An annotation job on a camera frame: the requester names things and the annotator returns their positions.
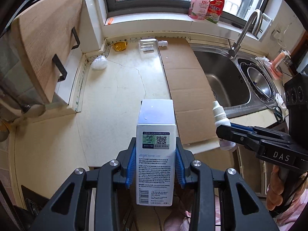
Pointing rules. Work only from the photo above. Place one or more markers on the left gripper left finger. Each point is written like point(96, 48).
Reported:
point(69, 207)

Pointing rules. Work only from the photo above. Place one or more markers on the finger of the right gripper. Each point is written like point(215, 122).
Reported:
point(242, 138)
point(241, 128)

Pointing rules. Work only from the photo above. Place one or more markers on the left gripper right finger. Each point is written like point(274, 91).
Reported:
point(240, 208)

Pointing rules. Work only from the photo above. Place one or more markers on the small white dropper bottle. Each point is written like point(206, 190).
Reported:
point(220, 118)

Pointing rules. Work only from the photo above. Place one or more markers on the white printed carton box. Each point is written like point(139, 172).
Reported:
point(156, 133)

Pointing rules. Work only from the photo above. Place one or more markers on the steel kitchen faucet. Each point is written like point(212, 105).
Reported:
point(255, 19)

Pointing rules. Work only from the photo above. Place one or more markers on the person's right hand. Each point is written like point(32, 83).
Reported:
point(276, 188)

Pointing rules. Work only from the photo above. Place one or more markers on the flat brown cardboard sheet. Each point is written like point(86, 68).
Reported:
point(190, 91)

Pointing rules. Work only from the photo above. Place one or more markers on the black scissors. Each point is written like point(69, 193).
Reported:
point(278, 110)

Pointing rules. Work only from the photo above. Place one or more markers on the stainless steel sink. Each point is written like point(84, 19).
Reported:
point(227, 81)

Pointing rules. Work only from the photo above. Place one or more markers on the clear plastic bottle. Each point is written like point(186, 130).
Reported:
point(147, 45)

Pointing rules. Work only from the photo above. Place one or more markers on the pink dish soap bottle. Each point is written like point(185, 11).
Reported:
point(198, 9)

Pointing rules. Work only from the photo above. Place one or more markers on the red spray cleaner bottle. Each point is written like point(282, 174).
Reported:
point(215, 10)

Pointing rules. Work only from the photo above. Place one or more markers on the yellow crumpled wrapper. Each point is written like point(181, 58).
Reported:
point(120, 46)

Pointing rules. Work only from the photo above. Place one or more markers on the white crumpled plastic bag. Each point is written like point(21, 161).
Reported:
point(99, 63)

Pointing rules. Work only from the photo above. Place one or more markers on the wooden cutting board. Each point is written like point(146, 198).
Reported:
point(42, 31)

